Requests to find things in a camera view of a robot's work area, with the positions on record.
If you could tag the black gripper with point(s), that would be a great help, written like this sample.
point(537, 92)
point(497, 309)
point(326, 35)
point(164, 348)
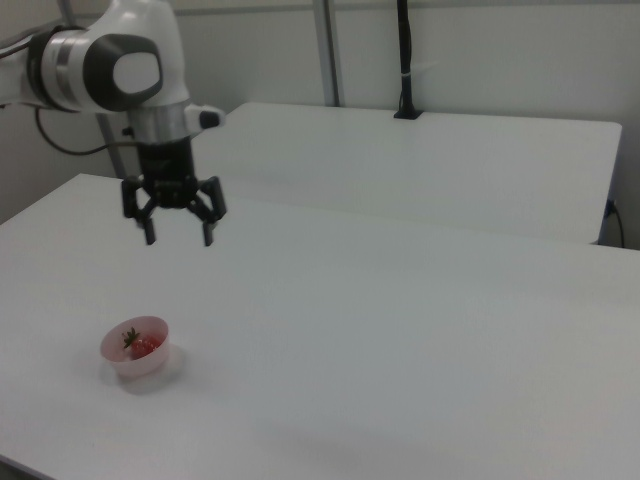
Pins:
point(167, 165)

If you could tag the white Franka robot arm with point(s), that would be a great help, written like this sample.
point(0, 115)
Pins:
point(70, 65)

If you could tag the red strawberry with green leaves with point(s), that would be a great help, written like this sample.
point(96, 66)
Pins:
point(144, 346)

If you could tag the pink plastic bowl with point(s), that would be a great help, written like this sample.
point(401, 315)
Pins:
point(145, 364)

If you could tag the white table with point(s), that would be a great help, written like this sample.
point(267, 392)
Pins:
point(400, 165)

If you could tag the black pole with clamp base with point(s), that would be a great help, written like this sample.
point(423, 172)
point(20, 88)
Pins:
point(406, 55)

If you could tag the grey metal wall post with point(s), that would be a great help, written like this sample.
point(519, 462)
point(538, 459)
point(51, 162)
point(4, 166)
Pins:
point(331, 50)

